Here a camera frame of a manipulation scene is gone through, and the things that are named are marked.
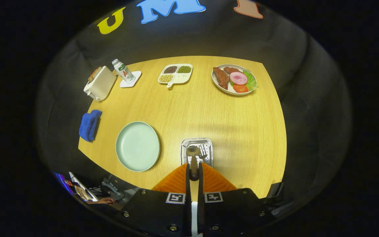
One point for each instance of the open laptop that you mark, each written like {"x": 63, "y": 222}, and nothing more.
{"x": 82, "y": 192}

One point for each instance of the small white drink bottle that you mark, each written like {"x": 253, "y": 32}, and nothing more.
{"x": 123, "y": 70}

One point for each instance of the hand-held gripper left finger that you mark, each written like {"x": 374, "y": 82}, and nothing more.
{"x": 188, "y": 214}

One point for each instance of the white divided bean dish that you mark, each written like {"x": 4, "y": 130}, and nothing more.
{"x": 181, "y": 77}

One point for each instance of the pale green plate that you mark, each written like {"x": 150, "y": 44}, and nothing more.
{"x": 138, "y": 146}

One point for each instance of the small brown meat piece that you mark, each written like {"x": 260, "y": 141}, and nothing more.
{"x": 231, "y": 69}

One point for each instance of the green lettuce leaf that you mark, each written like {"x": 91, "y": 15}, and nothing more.
{"x": 252, "y": 80}

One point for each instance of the white food plate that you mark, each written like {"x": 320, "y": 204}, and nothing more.
{"x": 231, "y": 89}

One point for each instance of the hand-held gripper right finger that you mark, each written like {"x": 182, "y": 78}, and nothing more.
{"x": 200, "y": 214}

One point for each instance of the dark equipment case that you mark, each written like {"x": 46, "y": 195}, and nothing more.
{"x": 117, "y": 186}

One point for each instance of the red tomato slice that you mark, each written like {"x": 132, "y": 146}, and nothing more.
{"x": 240, "y": 88}

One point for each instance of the white square coaster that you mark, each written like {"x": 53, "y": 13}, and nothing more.
{"x": 136, "y": 77}

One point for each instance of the toasted bread slice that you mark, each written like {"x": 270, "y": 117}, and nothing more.
{"x": 94, "y": 74}

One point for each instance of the blue folded cloth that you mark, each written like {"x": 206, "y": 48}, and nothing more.
{"x": 89, "y": 126}

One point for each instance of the pink ham slice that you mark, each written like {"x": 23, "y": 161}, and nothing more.
{"x": 239, "y": 78}

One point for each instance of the large brown meat piece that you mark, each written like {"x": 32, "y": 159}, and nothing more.
{"x": 221, "y": 78}

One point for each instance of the white toaster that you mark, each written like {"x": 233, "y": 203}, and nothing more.
{"x": 100, "y": 85}

